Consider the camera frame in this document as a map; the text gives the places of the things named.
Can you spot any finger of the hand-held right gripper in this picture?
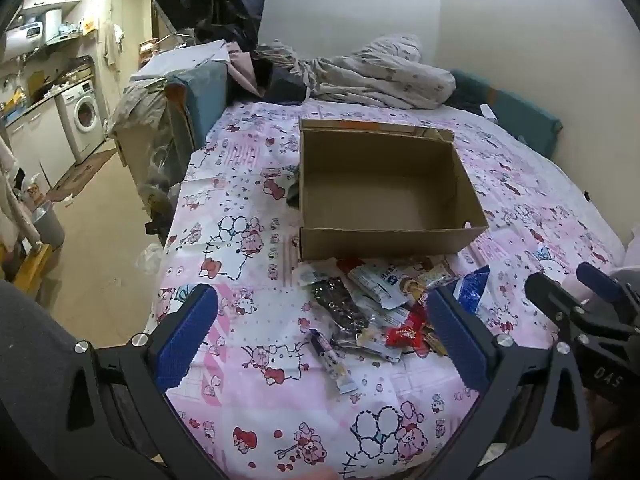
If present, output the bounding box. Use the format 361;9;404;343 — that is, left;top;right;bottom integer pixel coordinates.
577;261;640;321
525;272;640;343

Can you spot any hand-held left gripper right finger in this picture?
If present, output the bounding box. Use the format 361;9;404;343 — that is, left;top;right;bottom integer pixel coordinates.
420;286;596;480

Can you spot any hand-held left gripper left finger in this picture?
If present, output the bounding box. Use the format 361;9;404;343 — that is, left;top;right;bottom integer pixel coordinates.
50;284;226;480

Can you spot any blue and white snack packet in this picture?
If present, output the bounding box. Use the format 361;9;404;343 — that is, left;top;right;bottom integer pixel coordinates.
452;265;491;318

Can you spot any red and white snack packet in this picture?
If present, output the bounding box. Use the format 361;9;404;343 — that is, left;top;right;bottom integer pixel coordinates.
382;310;428;353

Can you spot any beige snack packet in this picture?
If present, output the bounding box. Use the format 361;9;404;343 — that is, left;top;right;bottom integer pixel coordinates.
415;262;456;286

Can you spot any dark brown snack packet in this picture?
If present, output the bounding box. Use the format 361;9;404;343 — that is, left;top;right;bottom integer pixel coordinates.
310;280;371;346

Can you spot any cardboard box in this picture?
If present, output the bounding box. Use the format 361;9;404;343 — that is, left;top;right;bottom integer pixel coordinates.
298;118;489;262

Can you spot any grey white snack packet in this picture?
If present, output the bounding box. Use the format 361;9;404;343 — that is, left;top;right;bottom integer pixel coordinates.
332;300;403;363

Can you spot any white plastic bag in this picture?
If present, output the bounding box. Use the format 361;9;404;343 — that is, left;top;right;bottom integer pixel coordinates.
135;242;163;276

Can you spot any thin white purple snack stick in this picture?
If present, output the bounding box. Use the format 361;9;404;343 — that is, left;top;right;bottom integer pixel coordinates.
309;330;360;395

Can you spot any clear white snack packet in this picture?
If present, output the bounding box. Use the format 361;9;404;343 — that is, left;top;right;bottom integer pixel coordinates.
292;260;341;288

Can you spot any pink cartoon printed bed sheet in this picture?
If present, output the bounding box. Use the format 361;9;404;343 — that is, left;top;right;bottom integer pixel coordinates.
145;95;628;480

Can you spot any grey trash bin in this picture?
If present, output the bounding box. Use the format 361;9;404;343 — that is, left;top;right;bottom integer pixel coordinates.
31;201;66;248

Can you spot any teal bed cushion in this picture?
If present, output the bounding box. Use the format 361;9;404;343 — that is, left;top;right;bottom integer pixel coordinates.
447;69;561;158
167;57;231;151

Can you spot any patterned floor rug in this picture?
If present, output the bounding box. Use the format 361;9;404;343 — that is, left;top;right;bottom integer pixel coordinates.
47;147;118;206

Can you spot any plastic covered pile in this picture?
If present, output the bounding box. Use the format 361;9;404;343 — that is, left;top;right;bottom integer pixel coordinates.
107;80;196;211

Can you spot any white washing machine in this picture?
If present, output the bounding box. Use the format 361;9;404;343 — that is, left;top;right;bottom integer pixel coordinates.
56;80;107;166

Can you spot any white kitchen base cabinet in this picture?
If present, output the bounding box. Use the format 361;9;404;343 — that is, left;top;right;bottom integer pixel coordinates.
5;95;76;196

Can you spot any dark cloth heap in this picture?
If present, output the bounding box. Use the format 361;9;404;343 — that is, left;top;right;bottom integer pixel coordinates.
250;55;311;106

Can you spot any crumpled printed duvet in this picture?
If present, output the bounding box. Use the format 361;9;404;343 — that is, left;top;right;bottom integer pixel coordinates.
255;34;457;110

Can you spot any white flat board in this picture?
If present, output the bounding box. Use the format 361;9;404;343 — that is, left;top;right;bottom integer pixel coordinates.
130;39;231;81

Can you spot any hanging white towel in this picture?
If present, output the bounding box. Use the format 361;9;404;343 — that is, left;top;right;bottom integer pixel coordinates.
102;22;125;67

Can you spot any white water heater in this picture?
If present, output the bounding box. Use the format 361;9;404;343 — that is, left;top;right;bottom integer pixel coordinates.
4;9;64;56

